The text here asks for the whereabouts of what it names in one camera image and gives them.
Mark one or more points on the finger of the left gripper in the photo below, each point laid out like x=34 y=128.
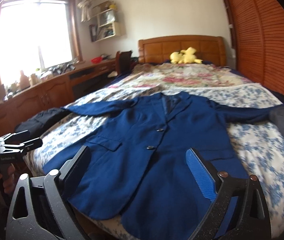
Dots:
x=16 y=138
x=22 y=146

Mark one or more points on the tied white curtain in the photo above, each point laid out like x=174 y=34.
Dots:
x=86 y=11

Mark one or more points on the pink floral quilt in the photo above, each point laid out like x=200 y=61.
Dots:
x=179 y=75

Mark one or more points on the yellow plush toy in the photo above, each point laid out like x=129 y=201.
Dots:
x=185 y=57

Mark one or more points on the navy blue suit jacket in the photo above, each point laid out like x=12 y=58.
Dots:
x=138 y=168

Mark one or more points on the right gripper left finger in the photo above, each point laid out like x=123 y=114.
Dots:
x=39 y=207

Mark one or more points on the red bowl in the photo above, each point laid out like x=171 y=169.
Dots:
x=96 y=60

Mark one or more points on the white wall shelf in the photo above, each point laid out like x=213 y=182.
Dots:
x=104 y=23

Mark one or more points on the dark wooden chair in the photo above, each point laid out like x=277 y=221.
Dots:
x=123 y=61

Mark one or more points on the black folded garment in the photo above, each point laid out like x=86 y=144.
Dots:
x=41 y=122

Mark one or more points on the long wooden desk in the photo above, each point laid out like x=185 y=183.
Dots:
x=55 y=92

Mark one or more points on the bright window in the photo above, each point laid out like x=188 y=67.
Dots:
x=36 y=35

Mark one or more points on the blue floral white bedsheet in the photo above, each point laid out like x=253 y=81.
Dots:
x=260 y=147

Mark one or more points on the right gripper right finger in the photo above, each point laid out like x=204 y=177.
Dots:
x=238 y=209

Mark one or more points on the wooden slatted wardrobe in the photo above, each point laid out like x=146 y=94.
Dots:
x=259 y=28

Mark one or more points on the wooden headboard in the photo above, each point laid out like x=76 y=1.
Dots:
x=159 y=49

